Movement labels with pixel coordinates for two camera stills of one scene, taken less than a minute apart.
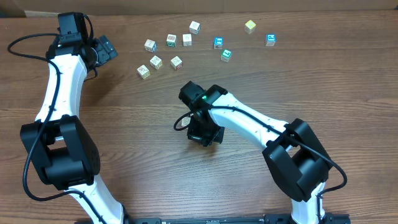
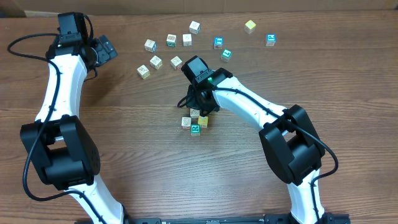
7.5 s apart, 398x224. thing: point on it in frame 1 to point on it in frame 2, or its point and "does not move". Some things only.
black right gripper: x=204 y=137 to x=197 y=104
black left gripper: x=106 y=47 does not move
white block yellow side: x=143 y=71 does not move
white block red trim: x=185 y=121 does not move
